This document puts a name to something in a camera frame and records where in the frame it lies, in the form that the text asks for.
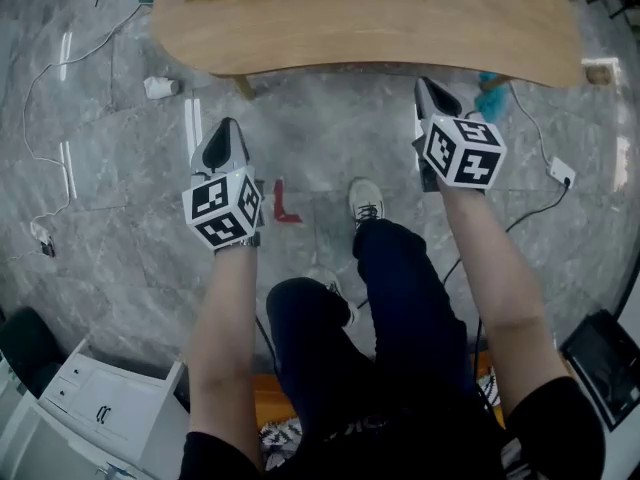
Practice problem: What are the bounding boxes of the teal fluffy cloth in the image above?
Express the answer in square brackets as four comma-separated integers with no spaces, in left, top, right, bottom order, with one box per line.
[473,71,512,125]

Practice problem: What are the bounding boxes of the long white cable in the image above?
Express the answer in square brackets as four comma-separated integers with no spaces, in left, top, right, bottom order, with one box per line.
[21,2,147,230]

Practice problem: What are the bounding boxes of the black cable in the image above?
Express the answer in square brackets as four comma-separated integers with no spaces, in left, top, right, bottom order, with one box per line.
[441,183,572,290]

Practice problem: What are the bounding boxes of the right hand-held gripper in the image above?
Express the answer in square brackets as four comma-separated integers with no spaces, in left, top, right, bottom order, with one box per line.
[411,76,508,193]

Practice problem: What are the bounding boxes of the wooden coffee table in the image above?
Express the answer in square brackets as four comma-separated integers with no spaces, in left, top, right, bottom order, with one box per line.
[149,0,584,101]

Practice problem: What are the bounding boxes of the person's left forearm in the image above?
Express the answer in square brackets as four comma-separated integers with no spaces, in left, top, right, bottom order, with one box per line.
[186,244,262,470]

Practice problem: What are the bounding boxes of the person's grey shoe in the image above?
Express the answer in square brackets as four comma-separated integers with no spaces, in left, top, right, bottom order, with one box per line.
[347,177,386,232]
[306,264,361,327]

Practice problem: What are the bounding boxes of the brown cup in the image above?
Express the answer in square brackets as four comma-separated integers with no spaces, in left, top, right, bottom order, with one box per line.
[584,63,616,87]

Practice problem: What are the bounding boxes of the person's dark trousers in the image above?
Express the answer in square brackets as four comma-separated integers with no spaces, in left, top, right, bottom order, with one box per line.
[265,217,482,445]

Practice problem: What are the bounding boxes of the crumpled white cup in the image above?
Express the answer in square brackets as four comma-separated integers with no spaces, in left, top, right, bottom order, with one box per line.
[142,74,181,101]

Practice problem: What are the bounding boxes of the white power strip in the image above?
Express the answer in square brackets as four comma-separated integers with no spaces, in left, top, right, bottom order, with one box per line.
[548,155,578,190]

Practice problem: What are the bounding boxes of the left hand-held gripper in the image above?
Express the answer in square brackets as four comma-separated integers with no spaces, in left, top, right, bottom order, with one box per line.
[181,116,265,253]

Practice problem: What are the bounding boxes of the dark green chair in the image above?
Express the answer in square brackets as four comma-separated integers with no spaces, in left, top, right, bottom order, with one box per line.
[0,306,67,400]

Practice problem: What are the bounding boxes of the person's left grey shoe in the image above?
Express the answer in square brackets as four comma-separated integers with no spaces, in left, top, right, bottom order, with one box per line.
[306,264,361,327]

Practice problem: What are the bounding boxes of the person's black shirt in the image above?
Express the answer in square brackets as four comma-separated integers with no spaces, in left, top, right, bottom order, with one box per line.
[178,374,607,480]

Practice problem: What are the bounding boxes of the person's right forearm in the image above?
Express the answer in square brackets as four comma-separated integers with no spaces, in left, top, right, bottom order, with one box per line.
[436,181,572,428]

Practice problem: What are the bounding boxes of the white power strip cable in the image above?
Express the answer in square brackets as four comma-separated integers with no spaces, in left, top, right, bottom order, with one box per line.
[506,82,557,167]

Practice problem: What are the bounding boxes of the white cabinet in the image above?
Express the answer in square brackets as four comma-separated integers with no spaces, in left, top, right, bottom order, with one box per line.
[36,337,187,480]

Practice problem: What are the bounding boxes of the red floor tape mark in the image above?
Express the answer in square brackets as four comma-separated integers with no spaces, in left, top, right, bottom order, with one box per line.
[272,178,304,225]

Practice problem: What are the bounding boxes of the person's right grey shoe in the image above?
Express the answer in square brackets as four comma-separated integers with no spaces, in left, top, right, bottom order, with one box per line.
[347,177,386,232]

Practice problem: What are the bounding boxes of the black monitor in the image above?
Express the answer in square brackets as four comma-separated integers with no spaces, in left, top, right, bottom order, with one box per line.
[559,308,640,433]

